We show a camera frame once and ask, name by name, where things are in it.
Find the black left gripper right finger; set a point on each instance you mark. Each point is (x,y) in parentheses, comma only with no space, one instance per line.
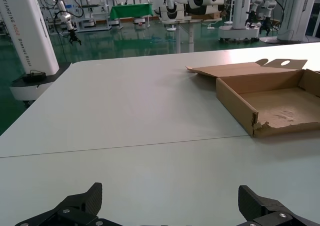
(252,206)

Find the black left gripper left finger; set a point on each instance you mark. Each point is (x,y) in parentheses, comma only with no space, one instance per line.
(75,211)

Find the white background arm black gripper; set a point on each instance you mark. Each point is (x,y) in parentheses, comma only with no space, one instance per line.
(65,18)

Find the cardboard box with torn corner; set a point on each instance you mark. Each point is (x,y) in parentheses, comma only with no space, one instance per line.
(237,103)

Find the white robot column with lettering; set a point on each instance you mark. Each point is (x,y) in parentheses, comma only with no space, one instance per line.
(30,35)

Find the wooden top table white legs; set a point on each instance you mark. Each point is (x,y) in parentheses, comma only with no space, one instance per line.
(191,35)

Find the white metal equipment rack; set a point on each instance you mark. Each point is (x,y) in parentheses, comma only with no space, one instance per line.
(85,23)

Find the plain white robot column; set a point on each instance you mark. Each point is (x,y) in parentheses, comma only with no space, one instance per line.
(292,10)

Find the green cloth covered table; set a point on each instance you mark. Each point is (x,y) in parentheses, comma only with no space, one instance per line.
(130,10)

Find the white black robot shell stack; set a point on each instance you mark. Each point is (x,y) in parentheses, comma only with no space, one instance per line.
(197,3)

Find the white robot pedestal black grippers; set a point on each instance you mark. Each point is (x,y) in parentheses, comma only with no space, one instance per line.
(241,10)

